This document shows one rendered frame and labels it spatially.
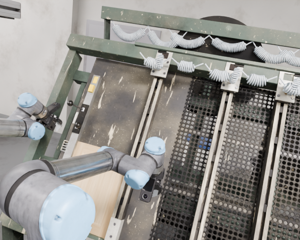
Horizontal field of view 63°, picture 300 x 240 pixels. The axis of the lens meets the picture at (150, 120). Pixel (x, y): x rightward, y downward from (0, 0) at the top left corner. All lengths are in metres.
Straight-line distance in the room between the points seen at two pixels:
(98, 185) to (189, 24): 1.36
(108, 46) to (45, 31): 3.54
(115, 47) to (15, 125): 0.88
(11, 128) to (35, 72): 4.32
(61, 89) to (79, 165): 1.11
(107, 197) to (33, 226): 1.03
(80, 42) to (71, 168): 1.26
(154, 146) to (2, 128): 0.60
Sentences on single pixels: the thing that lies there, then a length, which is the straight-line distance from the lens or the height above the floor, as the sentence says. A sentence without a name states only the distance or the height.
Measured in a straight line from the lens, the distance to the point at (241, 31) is 2.06.
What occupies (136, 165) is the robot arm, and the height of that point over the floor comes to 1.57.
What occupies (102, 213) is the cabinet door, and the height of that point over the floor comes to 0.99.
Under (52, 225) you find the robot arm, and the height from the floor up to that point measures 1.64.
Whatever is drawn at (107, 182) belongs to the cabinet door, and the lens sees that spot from 1.55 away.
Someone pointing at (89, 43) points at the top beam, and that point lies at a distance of 1.83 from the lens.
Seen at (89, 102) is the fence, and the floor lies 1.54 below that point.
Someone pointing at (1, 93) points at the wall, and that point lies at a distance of 6.10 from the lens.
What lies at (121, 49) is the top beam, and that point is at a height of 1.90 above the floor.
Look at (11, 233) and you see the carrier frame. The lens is 1.86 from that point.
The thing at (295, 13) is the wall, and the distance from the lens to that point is 4.31.
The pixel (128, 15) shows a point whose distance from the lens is 2.21.
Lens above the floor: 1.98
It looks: 18 degrees down
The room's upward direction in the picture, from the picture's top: 9 degrees clockwise
